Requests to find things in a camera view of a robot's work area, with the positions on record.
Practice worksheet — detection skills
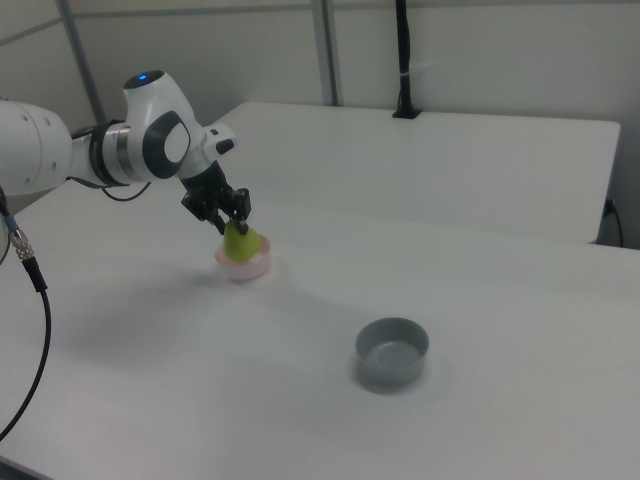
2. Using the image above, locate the black cable with metal connector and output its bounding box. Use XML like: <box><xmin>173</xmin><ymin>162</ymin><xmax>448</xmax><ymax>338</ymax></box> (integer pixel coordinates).
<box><xmin>0</xmin><ymin>187</ymin><xmax>54</xmax><ymax>441</ymax></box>

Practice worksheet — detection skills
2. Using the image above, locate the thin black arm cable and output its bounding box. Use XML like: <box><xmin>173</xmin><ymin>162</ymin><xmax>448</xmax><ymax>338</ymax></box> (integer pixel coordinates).
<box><xmin>67</xmin><ymin>175</ymin><xmax>152</xmax><ymax>202</ymax></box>

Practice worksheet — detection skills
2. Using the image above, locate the white background table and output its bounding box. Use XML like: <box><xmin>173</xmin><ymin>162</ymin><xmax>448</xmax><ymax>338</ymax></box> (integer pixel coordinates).
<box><xmin>207</xmin><ymin>101</ymin><xmax>622</xmax><ymax>245</ymax></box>

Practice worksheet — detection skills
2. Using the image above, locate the grey bowl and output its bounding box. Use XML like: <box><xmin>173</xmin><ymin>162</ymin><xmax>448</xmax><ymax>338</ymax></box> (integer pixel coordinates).
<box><xmin>354</xmin><ymin>317</ymin><xmax>431</xmax><ymax>386</ymax></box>

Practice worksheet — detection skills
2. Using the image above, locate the green pear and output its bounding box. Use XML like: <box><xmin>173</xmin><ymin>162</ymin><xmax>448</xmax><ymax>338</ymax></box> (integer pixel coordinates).
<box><xmin>222</xmin><ymin>222</ymin><xmax>264</xmax><ymax>264</ymax></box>

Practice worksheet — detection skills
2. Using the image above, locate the black camera stand pole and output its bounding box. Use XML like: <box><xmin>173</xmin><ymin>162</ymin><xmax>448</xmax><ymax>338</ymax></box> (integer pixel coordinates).
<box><xmin>391</xmin><ymin>0</ymin><xmax>422</xmax><ymax>120</ymax></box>

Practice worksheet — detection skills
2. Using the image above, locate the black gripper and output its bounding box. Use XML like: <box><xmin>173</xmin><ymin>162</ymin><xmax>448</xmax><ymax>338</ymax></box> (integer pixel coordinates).
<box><xmin>178</xmin><ymin>165</ymin><xmax>253</xmax><ymax>237</ymax></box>

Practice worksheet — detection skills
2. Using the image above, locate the grey aluminium frame post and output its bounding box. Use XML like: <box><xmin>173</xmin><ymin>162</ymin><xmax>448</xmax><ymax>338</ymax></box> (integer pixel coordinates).
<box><xmin>310</xmin><ymin>0</ymin><xmax>346</xmax><ymax>107</ymax></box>
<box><xmin>55</xmin><ymin>0</ymin><xmax>109</xmax><ymax>126</ymax></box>

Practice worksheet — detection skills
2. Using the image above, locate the pink bowl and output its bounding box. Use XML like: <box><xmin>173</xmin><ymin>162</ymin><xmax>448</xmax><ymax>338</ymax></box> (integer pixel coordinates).
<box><xmin>213</xmin><ymin>237</ymin><xmax>274</xmax><ymax>285</ymax></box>

